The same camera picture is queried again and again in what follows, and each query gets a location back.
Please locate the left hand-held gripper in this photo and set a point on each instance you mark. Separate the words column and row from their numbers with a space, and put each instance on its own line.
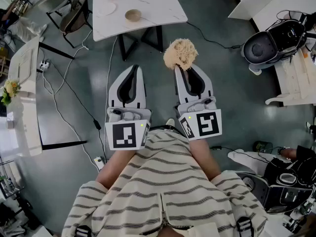
column 123, row 134

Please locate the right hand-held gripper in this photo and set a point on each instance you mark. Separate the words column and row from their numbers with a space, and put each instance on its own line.
column 207, row 123

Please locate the beige fluffy noodle ball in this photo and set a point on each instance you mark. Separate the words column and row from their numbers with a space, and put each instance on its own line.
column 181, row 53

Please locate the beige bowl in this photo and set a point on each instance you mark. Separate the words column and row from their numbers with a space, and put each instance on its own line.
column 132, row 15

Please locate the person's left forearm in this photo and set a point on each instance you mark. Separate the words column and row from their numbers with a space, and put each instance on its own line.
column 116, row 167

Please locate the person's right forearm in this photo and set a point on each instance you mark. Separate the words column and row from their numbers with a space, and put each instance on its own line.
column 205, row 157

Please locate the person's white shoe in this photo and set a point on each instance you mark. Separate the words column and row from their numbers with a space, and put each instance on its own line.
column 170, row 122

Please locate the black power adapter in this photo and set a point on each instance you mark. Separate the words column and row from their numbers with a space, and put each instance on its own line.
column 97, row 124

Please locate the white power strip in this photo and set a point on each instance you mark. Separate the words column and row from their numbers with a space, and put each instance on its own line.
column 44, row 65
column 99, row 162

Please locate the white plate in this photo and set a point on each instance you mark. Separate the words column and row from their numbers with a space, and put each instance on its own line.
column 106, row 9

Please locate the small black floor device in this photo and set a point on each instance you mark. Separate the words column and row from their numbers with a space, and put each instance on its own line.
column 263, row 147

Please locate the brown wicker chair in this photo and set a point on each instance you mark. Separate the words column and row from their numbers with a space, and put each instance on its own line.
column 74, row 18

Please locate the white marble table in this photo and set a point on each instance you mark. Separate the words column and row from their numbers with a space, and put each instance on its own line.
column 148, row 4

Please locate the white carved bench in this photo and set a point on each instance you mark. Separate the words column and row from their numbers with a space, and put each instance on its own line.
column 296, row 88

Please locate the white oval table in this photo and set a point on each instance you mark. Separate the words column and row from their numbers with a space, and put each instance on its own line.
column 24, row 120

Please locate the cream striped shirt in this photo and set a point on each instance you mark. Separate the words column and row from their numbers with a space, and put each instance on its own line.
column 160, row 194

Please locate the white tray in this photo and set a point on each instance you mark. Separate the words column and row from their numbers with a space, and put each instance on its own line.
column 21, row 65

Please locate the yellow flower bouquet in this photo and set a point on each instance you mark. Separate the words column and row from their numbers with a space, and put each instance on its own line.
column 10, row 90

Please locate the white mug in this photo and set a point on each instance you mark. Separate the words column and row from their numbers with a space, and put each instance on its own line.
column 10, row 123

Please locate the black metal rack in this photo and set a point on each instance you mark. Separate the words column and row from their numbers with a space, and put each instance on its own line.
column 10, row 181

